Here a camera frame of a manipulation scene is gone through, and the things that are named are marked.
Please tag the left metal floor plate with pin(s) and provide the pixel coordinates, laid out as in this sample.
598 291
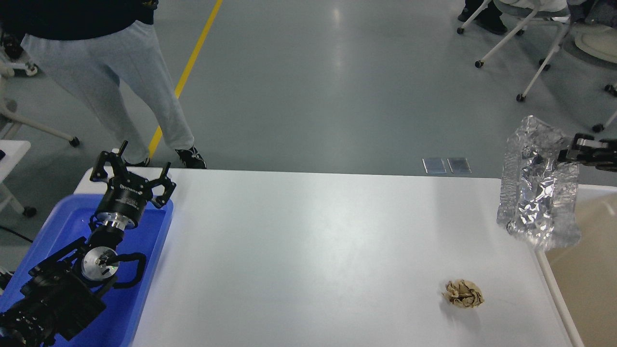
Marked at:
434 166

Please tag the metal floor plate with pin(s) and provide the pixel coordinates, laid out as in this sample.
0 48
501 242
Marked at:
434 166
459 166

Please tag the white rolling chair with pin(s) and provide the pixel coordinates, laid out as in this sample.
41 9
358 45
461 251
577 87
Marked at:
517 16

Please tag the seated person's black shoes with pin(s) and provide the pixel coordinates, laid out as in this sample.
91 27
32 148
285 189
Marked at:
489 18

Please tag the aluminium foil bag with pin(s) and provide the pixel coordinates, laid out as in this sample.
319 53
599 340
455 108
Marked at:
538 192

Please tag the right metal floor plate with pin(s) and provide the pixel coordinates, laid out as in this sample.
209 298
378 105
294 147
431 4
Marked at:
459 166

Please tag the person in grey trousers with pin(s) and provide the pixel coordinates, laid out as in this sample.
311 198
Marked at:
88 47

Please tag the white chair at right edge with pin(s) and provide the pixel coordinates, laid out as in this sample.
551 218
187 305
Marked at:
596 28

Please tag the blue plastic tray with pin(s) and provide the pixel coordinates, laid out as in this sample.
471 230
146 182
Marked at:
91 270

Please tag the crumpled brown paper ball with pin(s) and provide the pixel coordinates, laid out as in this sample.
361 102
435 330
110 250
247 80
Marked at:
463 293

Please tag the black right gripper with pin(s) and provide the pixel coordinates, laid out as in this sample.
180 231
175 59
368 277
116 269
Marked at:
587 151

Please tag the beige plastic bin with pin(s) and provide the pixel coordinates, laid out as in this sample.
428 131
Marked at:
582 278

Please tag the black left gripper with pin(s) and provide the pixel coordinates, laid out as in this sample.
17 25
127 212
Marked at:
127 196

